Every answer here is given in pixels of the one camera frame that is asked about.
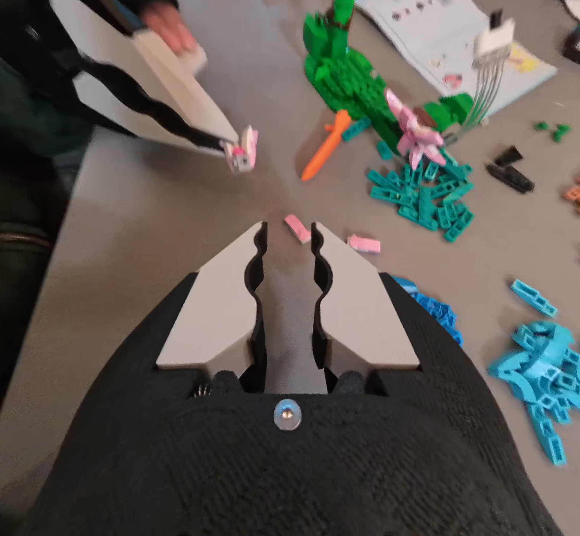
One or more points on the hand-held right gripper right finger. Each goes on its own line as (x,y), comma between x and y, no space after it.
(367,323)

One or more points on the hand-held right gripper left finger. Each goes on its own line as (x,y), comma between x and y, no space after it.
(213,318)

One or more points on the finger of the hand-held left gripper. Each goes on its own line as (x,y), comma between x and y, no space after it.
(136,124)
(181,87)

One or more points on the small pink lego assembly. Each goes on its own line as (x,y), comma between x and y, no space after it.
(242,155)

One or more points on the pink lego plate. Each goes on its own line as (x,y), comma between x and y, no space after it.
(297,228)
(364,244)

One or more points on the pile of blue lego pieces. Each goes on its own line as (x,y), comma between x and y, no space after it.
(435,309)

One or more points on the pile of teal lego pieces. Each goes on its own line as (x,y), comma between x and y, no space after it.
(421,201)

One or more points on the green lego plant build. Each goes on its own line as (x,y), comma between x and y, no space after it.
(335,74)

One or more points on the single light blue lego plate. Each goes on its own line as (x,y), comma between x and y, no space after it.
(532,297)

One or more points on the small teal lego brick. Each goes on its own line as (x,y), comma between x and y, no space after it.
(384,150)

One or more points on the long teal lego plate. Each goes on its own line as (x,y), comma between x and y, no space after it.
(356,128)

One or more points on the pink lego flower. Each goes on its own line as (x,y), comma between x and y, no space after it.
(414,135)

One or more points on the long black lego piece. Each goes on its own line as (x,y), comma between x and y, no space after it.
(510,178)

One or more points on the small black lego piece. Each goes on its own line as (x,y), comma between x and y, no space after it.
(508,155)

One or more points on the orange brown lego piece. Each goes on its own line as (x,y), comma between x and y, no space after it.
(573,195)

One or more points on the lego instruction booklet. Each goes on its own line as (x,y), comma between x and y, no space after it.
(430,24)

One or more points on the small green lego piece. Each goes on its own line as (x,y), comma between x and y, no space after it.
(562,131)
(541,126)

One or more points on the person's left hand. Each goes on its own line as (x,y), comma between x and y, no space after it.
(170,28)

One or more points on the orange brick separator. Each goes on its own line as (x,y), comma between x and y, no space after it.
(328,144)

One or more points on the pile of light blue pieces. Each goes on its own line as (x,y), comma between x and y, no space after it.
(543,373)

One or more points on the person's dark clothing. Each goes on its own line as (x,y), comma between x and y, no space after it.
(22,273)

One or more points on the dark object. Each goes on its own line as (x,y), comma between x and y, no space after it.
(573,47)

